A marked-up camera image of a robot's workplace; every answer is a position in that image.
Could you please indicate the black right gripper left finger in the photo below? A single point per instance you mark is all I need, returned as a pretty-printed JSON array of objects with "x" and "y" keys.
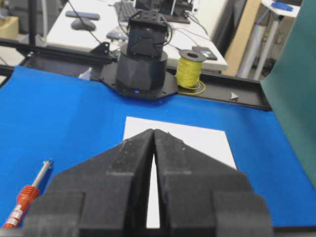
[{"x": 105, "y": 196}]

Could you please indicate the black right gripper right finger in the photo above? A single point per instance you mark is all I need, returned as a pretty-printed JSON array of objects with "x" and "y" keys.
[{"x": 202, "y": 197}]

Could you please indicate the orange soldering iron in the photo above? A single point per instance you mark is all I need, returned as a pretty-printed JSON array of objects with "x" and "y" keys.
[{"x": 25, "y": 198}]

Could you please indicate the white board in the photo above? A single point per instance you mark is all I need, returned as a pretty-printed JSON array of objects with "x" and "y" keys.
[{"x": 213, "y": 143}]

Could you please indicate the blue table mat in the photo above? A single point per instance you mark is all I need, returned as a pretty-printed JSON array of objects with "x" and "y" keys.
[{"x": 69, "y": 120}]

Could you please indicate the grey computer mouse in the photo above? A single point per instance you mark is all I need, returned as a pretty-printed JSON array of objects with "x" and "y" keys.
[{"x": 83, "y": 24}]

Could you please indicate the white desk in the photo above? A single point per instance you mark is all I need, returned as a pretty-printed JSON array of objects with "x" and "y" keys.
[{"x": 185, "y": 36}]

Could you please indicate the black keyboard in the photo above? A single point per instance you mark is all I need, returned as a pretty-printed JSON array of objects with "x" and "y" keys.
[{"x": 125, "y": 10}]

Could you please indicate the black aluminium frame rail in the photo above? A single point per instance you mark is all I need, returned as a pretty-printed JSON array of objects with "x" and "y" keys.
[{"x": 242, "y": 92}]

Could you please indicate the yellow wire spool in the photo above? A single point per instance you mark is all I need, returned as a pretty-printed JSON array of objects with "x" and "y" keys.
[{"x": 188, "y": 72}]

